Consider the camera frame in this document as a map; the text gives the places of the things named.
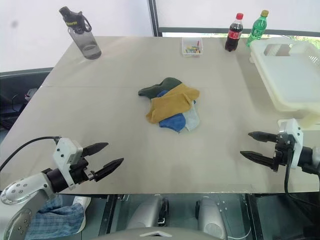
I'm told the light blue cloth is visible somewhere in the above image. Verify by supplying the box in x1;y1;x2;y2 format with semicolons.
182;99;201;132

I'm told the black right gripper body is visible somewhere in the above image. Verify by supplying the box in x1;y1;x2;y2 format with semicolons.
273;133;293;173

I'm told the black window frame post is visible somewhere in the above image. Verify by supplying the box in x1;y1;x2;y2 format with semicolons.
146;0;164;38

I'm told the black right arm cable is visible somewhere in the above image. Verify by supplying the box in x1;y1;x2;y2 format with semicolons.
284;149;320;209

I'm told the white shoe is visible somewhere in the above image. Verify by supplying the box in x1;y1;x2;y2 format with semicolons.
71;195;92;209

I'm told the mustard yellow sock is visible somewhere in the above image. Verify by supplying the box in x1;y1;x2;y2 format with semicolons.
145;83;201;125

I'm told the grey robot torso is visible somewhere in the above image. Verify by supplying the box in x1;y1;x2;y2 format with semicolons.
88;225;227;240

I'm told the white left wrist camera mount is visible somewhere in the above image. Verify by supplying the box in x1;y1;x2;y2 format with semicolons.
52;137;84;188

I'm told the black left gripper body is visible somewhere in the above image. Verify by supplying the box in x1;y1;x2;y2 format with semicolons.
69;155;98;185

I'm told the white plastic basket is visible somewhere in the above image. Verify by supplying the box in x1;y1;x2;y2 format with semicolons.
248;37;320;131

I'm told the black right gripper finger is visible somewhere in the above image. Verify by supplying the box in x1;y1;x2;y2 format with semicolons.
239;150;277;168
247;131;278;143

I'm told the cola bottle with red cap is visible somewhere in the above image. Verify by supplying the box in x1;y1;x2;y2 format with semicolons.
224;12;245;53

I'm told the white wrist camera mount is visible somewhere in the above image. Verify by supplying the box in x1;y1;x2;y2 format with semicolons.
52;137;84;188
277;118;305;170

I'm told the silver rounded robot leg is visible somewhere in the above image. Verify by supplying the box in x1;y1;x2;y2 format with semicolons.
126;194;171;230
194;196;229;240

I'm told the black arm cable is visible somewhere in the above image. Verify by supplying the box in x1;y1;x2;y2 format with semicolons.
284;149;320;209
0;135;62;173

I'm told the black table frame bar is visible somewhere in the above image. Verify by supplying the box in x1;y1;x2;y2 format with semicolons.
98;194;119;240
244;192;265;240

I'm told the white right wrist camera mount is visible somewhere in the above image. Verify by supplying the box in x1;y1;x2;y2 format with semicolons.
277;118;305;170

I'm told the green bottle with yellow cap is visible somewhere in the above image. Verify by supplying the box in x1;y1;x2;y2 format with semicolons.
245;9;270;48

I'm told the dark side desk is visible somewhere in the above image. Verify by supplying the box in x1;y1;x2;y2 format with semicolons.
0;67;54;132

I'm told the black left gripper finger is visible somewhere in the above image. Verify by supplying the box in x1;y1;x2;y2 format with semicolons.
82;142;110;159
93;157;125;182

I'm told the clear box of coloured bits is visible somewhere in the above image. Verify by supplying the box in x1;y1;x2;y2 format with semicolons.
181;37;204;58

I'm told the grey transparent sports bottle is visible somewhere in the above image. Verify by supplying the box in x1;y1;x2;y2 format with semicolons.
58;6;102;61

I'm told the dark grey cloth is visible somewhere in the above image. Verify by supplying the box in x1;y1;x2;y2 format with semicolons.
137;76;184;100

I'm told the blue checked cloth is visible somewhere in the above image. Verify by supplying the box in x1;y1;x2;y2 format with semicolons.
24;196;86;240

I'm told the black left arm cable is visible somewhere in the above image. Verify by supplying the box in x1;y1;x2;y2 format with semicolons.
0;135;62;173

